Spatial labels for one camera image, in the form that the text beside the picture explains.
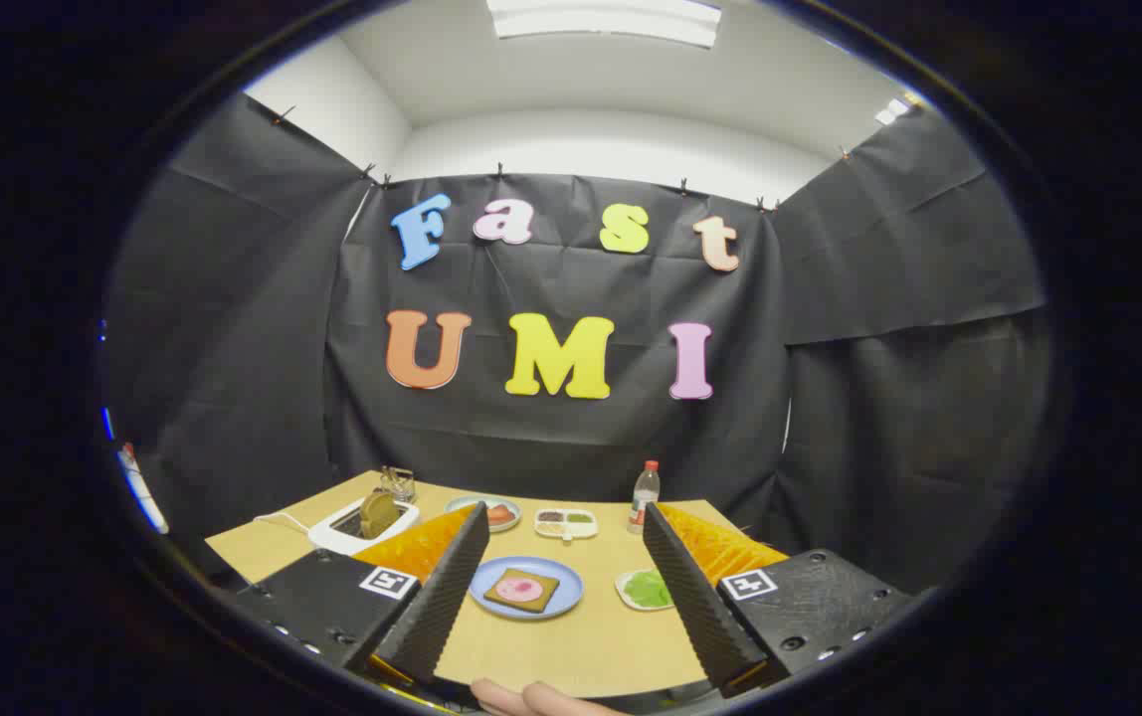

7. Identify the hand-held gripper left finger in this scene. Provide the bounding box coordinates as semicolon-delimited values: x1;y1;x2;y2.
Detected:
233;502;490;687

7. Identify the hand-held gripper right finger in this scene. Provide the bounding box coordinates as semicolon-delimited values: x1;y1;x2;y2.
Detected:
643;502;915;697

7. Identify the clear plastic water bottle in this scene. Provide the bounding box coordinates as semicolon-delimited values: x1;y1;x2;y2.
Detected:
628;460;662;536

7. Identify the pale green plate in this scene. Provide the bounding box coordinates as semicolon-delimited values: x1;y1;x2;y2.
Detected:
445;495;522;534

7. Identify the green lettuce leaf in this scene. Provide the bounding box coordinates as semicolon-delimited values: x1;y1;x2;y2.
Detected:
624;571;673;609

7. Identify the white divided seasoning tray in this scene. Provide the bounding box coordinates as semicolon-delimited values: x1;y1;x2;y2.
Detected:
534;509;599;541

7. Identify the white toaster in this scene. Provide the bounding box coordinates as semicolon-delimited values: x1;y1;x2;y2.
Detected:
308;497;421;556

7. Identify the blue plate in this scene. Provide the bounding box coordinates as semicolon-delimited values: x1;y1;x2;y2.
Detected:
469;556;584;621

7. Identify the long ceiling light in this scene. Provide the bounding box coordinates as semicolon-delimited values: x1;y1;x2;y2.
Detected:
486;0;723;49

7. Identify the brown toast slice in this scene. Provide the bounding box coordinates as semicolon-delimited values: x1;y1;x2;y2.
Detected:
360;489;401;539
483;567;561;614

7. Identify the black backdrop cloth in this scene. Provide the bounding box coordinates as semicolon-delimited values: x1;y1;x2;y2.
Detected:
103;94;1049;598

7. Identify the white square plate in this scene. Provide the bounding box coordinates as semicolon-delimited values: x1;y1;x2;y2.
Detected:
615;569;676;612

